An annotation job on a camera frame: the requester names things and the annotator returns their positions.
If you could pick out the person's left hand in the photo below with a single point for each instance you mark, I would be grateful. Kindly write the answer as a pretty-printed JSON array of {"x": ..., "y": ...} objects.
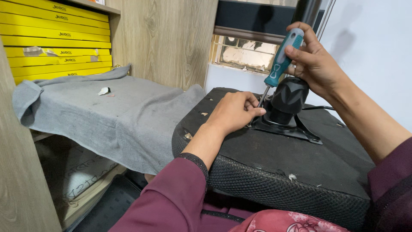
[{"x": 230, "y": 112}]

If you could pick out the person's right hand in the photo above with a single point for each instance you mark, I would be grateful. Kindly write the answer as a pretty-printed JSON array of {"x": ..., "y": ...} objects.
[{"x": 317, "y": 66}]

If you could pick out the black chair lever rod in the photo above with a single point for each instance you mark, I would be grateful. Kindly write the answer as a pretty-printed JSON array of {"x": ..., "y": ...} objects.
[{"x": 318, "y": 107}]

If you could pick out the black plastic column cover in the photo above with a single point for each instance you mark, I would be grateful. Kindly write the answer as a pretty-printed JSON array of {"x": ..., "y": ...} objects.
[{"x": 288, "y": 96}]

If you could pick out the black chair column pole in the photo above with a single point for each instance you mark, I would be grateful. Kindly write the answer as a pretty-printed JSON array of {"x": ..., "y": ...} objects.
[{"x": 305, "y": 13}]

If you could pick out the window with metal grille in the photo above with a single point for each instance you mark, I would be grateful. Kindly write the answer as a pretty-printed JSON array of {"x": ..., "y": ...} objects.
[{"x": 244, "y": 53}]

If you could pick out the black mesh chair seat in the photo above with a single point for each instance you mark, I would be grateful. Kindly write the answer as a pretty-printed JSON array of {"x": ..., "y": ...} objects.
[{"x": 273, "y": 164}]

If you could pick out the dark roller blind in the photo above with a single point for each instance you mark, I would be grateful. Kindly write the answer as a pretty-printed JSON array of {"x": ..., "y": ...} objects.
[{"x": 254, "y": 19}]

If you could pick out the wooden shelf unit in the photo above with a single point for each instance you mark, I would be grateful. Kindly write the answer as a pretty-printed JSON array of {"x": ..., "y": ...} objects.
[{"x": 167, "y": 38}]

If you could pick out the person's maroon left sleeve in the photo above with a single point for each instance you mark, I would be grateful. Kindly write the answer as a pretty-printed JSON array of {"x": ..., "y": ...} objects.
[{"x": 170, "y": 199}]

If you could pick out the person's maroon sleeve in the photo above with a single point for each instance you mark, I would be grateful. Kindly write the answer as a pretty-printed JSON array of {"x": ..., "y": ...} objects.
[
  {"x": 391, "y": 190},
  {"x": 170, "y": 199}
]

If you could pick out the grey towel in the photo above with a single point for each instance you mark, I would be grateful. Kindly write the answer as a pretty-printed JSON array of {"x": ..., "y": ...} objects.
[{"x": 119, "y": 119}]

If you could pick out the person's red floral garment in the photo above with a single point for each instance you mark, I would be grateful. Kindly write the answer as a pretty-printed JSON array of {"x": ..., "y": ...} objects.
[{"x": 283, "y": 222}]

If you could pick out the white paper scrap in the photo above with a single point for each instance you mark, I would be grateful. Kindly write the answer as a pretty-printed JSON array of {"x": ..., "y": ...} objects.
[{"x": 104, "y": 91}]

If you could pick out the person's maroon right sleeve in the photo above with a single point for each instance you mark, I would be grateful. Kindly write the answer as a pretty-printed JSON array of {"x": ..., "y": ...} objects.
[{"x": 391, "y": 190}]

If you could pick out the black floor mat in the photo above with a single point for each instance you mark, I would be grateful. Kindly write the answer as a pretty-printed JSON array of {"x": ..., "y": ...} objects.
[{"x": 109, "y": 206}]

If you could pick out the cardboard box with plastic wrap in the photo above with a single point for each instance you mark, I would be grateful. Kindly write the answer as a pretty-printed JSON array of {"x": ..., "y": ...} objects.
[{"x": 77, "y": 174}]

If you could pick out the stack of yellow flat boxes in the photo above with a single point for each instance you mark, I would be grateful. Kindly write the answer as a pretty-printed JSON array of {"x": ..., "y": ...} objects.
[{"x": 54, "y": 42}]

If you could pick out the black metal chair base plate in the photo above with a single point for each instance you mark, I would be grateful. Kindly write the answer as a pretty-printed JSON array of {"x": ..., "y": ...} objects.
[{"x": 289, "y": 130}]

